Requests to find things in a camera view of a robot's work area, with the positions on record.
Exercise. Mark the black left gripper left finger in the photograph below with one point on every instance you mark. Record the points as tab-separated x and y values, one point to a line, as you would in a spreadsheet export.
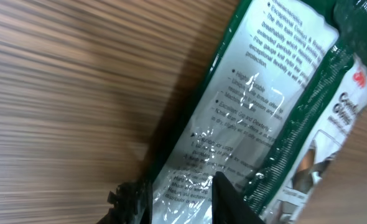
131	204

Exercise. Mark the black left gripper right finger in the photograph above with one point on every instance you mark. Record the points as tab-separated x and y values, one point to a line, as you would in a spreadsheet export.
227	205

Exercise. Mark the green glove packet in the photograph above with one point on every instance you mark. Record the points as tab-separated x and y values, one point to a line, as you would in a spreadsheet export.
285	88

